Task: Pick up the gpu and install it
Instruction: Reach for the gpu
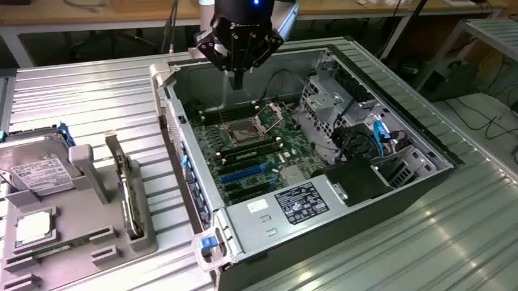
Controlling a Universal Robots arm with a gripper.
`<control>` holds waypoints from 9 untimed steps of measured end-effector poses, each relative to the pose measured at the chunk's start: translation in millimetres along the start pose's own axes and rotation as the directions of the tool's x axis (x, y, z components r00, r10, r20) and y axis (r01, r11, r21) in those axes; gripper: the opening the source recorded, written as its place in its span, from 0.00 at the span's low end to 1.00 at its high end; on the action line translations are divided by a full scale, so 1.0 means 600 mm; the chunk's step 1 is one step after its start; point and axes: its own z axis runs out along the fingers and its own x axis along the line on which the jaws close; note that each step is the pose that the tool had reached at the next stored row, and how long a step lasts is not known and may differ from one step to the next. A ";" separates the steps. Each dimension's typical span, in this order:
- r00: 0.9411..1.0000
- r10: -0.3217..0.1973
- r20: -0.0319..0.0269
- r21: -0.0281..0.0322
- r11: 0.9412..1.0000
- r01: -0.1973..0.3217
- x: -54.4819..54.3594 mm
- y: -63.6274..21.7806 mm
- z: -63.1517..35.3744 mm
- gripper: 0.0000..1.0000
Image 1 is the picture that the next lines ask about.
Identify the black expansion slot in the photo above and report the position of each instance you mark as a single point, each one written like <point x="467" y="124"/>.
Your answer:
<point x="239" y="170"/>
<point x="248" y="187"/>

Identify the silver chipset heatsink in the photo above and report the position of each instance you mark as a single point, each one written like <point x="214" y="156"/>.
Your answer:
<point x="292" y="176"/>

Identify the grey parts rack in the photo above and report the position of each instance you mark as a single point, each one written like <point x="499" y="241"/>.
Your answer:
<point x="100" y="218"/>

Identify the CPU socket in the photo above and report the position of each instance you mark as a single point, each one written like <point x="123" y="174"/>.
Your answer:
<point x="243" y="133"/>

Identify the black RAM slot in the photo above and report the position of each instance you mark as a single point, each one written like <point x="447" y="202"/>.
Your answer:
<point x="226" y="119"/>
<point x="226" y="109"/>

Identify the loose green RAM stick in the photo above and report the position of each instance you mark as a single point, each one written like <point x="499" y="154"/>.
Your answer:
<point x="60" y="247"/>

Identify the black box device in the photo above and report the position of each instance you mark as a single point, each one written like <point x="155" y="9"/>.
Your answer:
<point x="453" y="78"/>

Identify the black chair base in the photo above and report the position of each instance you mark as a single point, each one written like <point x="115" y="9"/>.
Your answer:
<point x="121" y="39"/>

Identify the green graphics card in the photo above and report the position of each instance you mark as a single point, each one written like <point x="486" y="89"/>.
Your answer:
<point x="130" y="188"/>

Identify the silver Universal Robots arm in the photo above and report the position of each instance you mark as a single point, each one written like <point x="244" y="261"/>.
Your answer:
<point x="206" y="15"/>

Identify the blue case latch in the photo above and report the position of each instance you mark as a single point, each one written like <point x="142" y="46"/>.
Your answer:
<point x="207" y="243"/>

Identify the green motherboard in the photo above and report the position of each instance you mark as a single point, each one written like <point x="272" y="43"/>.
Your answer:
<point x="287" y="145"/>

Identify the installed green RAM stick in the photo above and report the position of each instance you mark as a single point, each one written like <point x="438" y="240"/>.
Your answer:
<point x="251" y="154"/>

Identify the blue expansion slot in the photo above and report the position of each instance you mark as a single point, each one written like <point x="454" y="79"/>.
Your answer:
<point x="243" y="176"/>

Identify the metal slat shelf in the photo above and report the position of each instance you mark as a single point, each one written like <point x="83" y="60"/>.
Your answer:
<point x="493" y="33"/>

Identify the blue disk carrier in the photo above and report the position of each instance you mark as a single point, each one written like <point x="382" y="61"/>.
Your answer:
<point x="64" y="133"/>

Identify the silver drive cage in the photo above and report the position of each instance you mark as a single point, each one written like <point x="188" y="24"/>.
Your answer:
<point x="319" y="127"/>

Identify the silver hard disk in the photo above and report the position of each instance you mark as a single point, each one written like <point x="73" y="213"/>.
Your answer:
<point x="36" y="179"/>

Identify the silver power supply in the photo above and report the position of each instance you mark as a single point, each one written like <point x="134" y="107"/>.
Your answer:
<point x="259" y="230"/>

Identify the metal socket cover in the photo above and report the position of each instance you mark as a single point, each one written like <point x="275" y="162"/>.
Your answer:
<point x="274" y="105"/>

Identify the black plastic shroud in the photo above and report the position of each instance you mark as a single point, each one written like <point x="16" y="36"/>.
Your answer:
<point x="355" y="182"/>

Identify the thin locking lever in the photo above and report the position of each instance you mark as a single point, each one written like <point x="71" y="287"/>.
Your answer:
<point x="222" y="115"/>

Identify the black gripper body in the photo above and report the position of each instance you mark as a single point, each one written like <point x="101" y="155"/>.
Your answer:
<point x="243" y="18"/>

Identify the open black PC case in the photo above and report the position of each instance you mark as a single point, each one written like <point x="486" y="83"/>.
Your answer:
<point x="405" y="212"/>

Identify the silver CPU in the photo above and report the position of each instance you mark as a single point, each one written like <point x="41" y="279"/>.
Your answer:
<point x="33" y="227"/>

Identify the silver disk bay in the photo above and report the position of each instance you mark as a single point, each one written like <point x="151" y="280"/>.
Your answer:
<point x="405" y="172"/>

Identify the wooden desk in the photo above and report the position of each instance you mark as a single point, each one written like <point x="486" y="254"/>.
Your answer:
<point x="80" y="18"/>

